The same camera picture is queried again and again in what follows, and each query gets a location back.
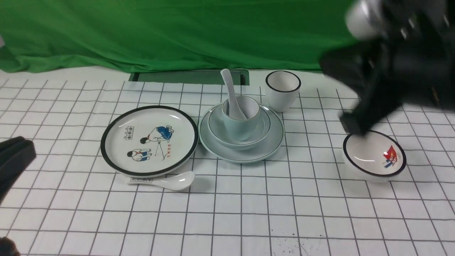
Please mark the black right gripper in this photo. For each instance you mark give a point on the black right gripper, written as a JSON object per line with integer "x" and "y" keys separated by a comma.
{"x": 386, "y": 73}

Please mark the plain white spoon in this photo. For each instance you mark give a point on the plain white spoon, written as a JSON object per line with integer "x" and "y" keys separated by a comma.
{"x": 235, "y": 111}

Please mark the pale blue cup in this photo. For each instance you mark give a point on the pale blue cup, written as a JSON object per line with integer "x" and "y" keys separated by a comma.
{"x": 238, "y": 129}

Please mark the pale blue bowl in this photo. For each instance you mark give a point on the pale blue bowl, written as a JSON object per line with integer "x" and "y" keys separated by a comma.
{"x": 219, "y": 131}

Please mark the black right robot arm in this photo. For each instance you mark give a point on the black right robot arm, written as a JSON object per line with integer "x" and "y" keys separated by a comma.
{"x": 397, "y": 19}

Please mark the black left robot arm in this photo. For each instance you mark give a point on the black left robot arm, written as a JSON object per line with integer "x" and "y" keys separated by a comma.
{"x": 16, "y": 154}

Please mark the white bowl with red flag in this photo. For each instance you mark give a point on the white bowl with red flag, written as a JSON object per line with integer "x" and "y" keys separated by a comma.
{"x": 373, "y": 157}

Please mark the white cup with black rim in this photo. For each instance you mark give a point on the white cup with black rim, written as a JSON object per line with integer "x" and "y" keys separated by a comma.
{"x": 282, "y": 89}

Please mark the pale blue plate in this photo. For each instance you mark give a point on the pale blue plate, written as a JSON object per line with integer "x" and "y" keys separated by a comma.
{"x": 264, "y": 149}

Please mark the white plate with cartoon figures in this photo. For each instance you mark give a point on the white plate with cartoon figures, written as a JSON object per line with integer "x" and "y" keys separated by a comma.
{"x": 149, "y": 141}

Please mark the green backdrop cloth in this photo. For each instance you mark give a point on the green backdrop cloth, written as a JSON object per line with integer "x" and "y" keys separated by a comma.
{"x": 166, "y": 35}

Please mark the white spoon with printed handle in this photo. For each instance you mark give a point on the white spoon with printed handle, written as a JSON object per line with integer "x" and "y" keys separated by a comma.
{"x": 174, "y": 183}

